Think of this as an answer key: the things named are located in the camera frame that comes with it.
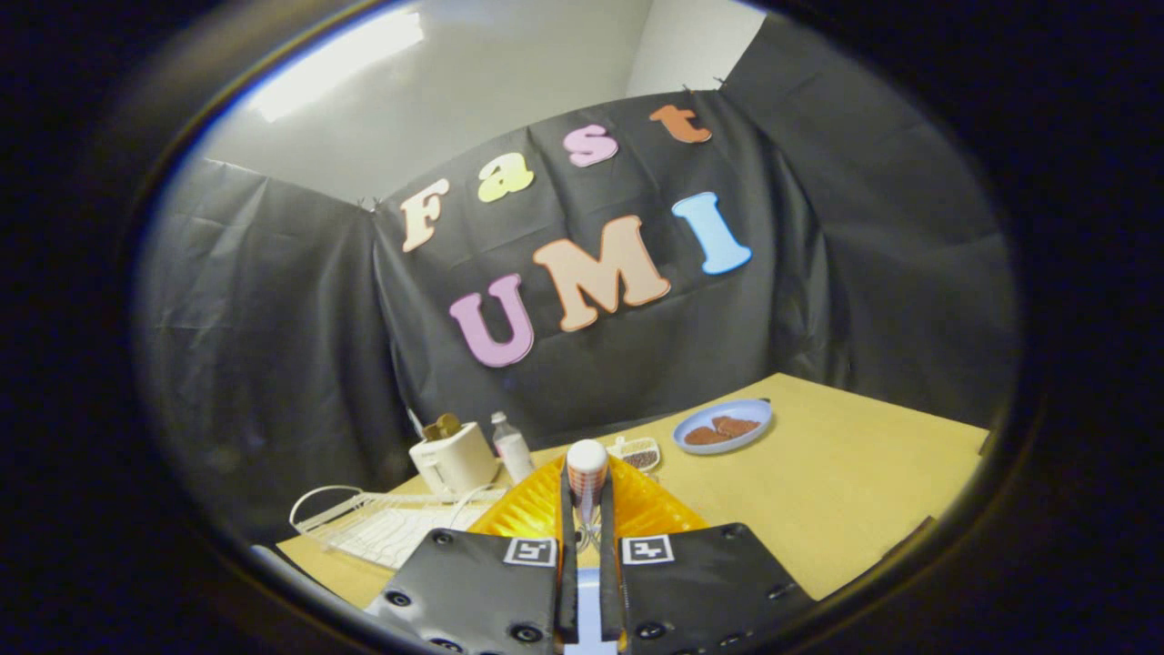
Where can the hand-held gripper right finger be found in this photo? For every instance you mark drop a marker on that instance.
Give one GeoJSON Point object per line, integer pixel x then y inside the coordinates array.
{"type": "Point", "coordinates": [609, 564]}

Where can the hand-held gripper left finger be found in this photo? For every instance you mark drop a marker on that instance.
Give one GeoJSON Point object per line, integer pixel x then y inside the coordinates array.
{"type": "Point", "coordinates": [568, 564]}

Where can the light blue plate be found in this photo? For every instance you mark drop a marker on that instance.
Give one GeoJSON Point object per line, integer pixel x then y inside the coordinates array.
{"type": "Point", "coordinates": [589, 609]}

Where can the checkered cup with white lid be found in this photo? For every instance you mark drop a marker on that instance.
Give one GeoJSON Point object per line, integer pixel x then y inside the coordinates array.
{"type": "Point", "coordinates": [587, 459]}

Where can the clear container of beans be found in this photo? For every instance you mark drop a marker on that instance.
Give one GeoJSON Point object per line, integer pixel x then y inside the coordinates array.
{"type": "Point", "coordinates": [638, 453]}

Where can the clear plastic bottle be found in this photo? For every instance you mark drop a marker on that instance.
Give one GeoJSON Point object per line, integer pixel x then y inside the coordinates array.
{"type": "Point", "coordinates": [513, 450]}

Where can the white toaster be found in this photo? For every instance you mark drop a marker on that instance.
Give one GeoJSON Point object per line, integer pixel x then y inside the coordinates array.
{"type": "Point", "coordinates": [455, 464]}

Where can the brown patty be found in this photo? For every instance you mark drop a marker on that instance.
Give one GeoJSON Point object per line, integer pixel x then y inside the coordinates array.
{"type": "Point", "coordinates": [737, 425]}
{"type": "Point", "coordinates": [702, 437]}

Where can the brown toast slice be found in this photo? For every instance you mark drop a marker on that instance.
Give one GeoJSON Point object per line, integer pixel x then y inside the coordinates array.
{"type": "Point", "coordinates": [444, 426]}

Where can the black backdrop cloth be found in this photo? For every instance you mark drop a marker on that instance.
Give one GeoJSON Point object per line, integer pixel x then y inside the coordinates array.
{"type": "Point", "coordinates": [273, 318]}

